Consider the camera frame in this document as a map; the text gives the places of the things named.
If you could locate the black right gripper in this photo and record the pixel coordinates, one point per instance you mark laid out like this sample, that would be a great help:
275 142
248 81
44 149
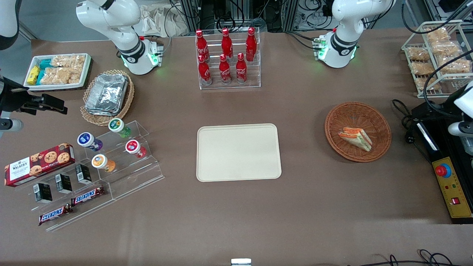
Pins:
14 99

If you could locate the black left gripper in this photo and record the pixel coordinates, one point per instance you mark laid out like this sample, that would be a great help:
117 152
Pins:
431 109

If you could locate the triangular sandwich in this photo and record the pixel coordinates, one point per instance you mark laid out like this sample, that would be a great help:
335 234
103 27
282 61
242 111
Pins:
355 138

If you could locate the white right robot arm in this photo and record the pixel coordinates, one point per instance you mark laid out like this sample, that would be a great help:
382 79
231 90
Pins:
111 18

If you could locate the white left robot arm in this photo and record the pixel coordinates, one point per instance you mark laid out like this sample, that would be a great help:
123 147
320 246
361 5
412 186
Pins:
343 22

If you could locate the white rectangular snack tray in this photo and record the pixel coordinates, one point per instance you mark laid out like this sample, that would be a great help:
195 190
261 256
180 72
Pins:
87 70

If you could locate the brown wicker basket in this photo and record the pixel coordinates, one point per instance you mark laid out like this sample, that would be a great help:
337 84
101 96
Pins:
354 114

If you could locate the light wicker basket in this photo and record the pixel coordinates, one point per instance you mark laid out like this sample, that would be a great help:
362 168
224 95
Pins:
127 99

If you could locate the cream plastic tray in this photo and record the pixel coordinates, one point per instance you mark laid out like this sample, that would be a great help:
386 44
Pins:
236 153

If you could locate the rice cracker packet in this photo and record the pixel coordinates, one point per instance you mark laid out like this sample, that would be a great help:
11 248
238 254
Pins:
436 35
456 66
425 83
417 54
446 48
422 68

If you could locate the rice crispy snack packet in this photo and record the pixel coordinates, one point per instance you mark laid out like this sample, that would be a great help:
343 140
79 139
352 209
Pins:
68 61
55 75
75 75

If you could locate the teal snack packet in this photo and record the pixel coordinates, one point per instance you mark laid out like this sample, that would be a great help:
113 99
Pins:
45 63
40 77

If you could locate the yellow snack packet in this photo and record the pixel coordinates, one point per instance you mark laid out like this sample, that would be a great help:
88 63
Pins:
33 75

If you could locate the black appliance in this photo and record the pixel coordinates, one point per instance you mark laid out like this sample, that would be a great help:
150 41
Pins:
447 147

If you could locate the blue lid purple jar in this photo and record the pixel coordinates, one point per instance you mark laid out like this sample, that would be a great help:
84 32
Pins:
85 139

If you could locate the stack of foil trays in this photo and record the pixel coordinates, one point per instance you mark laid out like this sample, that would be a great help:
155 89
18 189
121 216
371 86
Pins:
107 94

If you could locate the metal pan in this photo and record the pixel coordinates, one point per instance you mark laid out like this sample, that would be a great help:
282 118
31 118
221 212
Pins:
468 146

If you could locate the red Walkers cookie box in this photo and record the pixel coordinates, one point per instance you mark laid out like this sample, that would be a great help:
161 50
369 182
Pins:
40 164

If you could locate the green lid jar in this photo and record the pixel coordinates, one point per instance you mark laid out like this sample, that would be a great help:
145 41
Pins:
116 125

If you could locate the orange lid jar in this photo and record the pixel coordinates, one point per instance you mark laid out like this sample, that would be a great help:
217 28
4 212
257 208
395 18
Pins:
99 162

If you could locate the small black box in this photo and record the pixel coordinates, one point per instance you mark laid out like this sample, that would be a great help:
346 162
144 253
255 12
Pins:
83 174
43 193
63 183

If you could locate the yellow emergency stop box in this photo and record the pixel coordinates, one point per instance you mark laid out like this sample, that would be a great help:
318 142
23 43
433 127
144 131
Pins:
452 188

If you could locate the red lid jar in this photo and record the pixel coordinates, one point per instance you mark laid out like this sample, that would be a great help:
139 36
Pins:
132 146

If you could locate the Snickers chocolate bar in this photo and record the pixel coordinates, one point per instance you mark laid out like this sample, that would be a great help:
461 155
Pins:
55 214
88 195

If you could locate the clear acrylic stepped display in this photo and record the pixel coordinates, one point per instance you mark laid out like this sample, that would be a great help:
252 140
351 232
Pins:
136 173

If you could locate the white crumpled cloth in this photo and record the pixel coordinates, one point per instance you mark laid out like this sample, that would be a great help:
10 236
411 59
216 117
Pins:
155 22

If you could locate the red cola bottle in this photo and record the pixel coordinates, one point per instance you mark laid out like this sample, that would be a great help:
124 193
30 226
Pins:
224 72
227 44
251 44
204 72
201 46
241 70

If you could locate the clear acrylic bottle rack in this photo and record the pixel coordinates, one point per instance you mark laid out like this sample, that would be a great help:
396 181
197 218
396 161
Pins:
255 74

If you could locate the aluminium frame post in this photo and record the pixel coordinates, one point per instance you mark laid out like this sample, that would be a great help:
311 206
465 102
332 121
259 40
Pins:
190 14

